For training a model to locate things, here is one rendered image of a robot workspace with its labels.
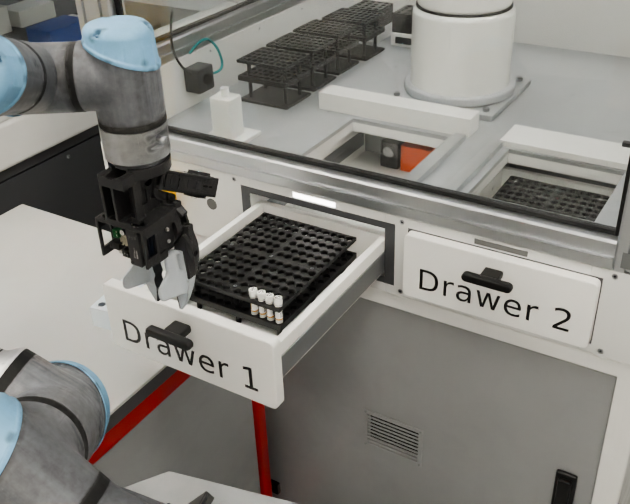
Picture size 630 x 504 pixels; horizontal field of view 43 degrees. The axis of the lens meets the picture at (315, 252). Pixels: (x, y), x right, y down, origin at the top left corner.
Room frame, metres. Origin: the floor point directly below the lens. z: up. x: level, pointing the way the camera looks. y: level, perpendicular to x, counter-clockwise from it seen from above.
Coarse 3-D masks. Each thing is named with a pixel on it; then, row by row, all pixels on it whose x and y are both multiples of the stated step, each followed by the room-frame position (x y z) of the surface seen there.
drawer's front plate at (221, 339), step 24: (120, 288) 0.93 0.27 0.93; (120, 312) 0.93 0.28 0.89; (144, 312) 0.91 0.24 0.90; (168, 312) 0.88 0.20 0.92; (192, 312) 0.87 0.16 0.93; (120, 336) 0.94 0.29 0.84; (144, 336) 0.91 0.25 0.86; (192, 336) 0.87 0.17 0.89; (216, 336) 0.84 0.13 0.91; (240, 336) 0.82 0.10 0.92; (264, 336) 0.81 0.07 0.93; (168, 360) 0.89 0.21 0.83; (216, 360) 0.85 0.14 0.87; (240, 360) 0.82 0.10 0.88; (264, 360) 0.80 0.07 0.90; (216, 384) 0.85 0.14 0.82; (240, 384) 0.83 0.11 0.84; (264, 384) 0.80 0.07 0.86
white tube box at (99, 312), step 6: (102, 300) 1.10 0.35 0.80; (96, 306) 1.08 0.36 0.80; (102, 306) 1.08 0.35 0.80; (96, 312) 1.07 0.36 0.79; (102, 312) 1.07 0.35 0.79; (96, 318) 1.07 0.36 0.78; (102, 318) 1.07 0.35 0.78; (108, 318) 1.06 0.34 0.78; (96, 324) 1.07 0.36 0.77; (102, 324) 1.07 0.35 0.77; (108, 324) 1.06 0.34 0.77
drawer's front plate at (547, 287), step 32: (416, 256) 1.04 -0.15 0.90; (448, 256) 1.01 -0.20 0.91; (480, 256) 0.99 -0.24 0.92; (512, 256) 0.98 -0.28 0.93; (416, 288) 1.04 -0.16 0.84; (448, 288) 1.01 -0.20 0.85; (480, 288) 0.98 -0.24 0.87; (544, 288) 0.93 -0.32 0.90; (576, 288) 0.91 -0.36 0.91; (512, 320) 0.96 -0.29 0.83; (544, 320) 0.93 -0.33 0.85; (576, 320) 0.91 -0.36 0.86
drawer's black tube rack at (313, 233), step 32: (256, 224) 1.15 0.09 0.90; (288, 224) 1.14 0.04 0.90; (224, 256) 1.05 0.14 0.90; (256, 256) 1.06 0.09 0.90; (288, 256) 1.05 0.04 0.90; (320, 256) 1.04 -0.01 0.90; (352, 256) 1.09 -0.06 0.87; (288, 288) 0.96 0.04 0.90; (320, 288) 1.00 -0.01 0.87; (256, 320) 0.93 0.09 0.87; (288, 320) 0.93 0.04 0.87
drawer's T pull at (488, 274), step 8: (464, 272) 0.97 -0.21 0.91; (472, 272) 0.96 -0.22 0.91; (488, 272) 0.96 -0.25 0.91; (496, 272) 0.96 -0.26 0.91; (464, 280) 0.96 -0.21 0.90; (472, 280) 0.95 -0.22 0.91; (480, 280) 0.95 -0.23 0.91; (488, 280) 0.94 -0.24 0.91; (496, 280) 0.94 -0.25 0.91; (496, 288) 0.93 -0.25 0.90; (504, 288) 0.93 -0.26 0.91; (512, 288) 0.93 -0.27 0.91
